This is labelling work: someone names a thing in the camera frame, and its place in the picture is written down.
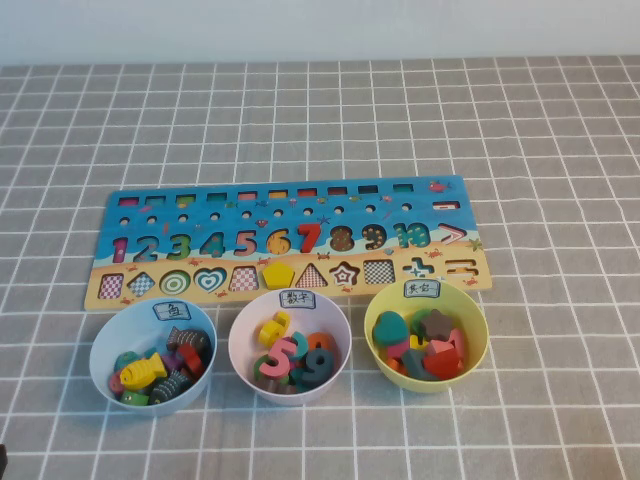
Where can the red wooden number seven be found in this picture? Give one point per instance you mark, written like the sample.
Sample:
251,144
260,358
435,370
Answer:
312,237

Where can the yellow wooden pentagon piece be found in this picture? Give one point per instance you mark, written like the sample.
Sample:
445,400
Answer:
280,276

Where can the pink plastic bowl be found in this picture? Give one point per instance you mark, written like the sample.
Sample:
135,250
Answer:
245,325

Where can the dark green wooden shape piece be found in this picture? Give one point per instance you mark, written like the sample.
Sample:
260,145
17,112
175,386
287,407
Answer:
419,319

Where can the pink wooden shape piece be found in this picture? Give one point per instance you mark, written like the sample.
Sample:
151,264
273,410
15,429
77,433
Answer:
397,351

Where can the green wooden number piece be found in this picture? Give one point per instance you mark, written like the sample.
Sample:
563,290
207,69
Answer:
259,367

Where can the yellow wooden plus piece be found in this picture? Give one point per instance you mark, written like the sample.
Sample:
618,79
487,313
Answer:
417,343

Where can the brown wooden star piece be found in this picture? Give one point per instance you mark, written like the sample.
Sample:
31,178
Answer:
435,324

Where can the orange wooden shape piece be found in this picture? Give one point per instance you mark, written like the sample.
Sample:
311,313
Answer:
395,366

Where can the grey wooden shape piece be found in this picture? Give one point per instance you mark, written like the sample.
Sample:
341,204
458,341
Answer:
412,362

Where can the blue wooden number puzzle board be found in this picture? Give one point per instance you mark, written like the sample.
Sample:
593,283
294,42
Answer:
165,225

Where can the coral wooden shape piece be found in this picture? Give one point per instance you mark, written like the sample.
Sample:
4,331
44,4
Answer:
457,337

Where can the yellow plastic bowl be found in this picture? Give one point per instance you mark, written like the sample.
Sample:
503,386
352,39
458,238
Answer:
470,320

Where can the red wooden trapezoid piece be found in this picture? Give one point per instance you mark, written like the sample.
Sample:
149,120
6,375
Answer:
442,362

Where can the light blue plastic bowl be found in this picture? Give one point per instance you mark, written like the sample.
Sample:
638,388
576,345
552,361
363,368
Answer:
107,345

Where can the white paper label sticker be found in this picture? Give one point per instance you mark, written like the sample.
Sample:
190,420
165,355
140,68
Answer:
421,289
297,300

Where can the orange wooden number zero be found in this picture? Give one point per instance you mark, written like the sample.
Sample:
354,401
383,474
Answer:
330,341

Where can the yellow wooden number six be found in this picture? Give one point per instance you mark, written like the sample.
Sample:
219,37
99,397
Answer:
270,331

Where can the teal wooden number three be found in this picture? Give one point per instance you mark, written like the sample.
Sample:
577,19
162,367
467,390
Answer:
302,345

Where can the grey white-grid tablecloth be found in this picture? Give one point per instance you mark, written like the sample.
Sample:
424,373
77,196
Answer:
320,125

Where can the dark teal wooden number nine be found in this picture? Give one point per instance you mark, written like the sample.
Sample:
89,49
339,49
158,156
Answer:
325,372

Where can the pink wooden number five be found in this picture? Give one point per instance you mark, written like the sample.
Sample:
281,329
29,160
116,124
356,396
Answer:
274,369

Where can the dark brown wooden fish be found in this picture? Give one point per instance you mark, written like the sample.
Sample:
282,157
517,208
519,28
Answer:
192,339

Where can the red wooden fish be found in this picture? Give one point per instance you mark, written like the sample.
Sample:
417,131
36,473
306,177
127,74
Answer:
192,360

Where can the purple wooden fish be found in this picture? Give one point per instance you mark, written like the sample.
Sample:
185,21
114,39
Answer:
170,361

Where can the dark grey wooden fish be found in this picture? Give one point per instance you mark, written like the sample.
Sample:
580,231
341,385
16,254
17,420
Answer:
167,387

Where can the yellow wooden fish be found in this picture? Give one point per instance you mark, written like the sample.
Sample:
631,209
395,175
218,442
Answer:
142,372

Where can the teal wooden fish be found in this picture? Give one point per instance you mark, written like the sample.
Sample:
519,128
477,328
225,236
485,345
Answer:
126,357

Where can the green wooden fish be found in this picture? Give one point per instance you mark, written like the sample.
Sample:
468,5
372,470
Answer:
132,398

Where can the orange-red wooden fish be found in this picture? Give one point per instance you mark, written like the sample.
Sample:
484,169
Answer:
114,384

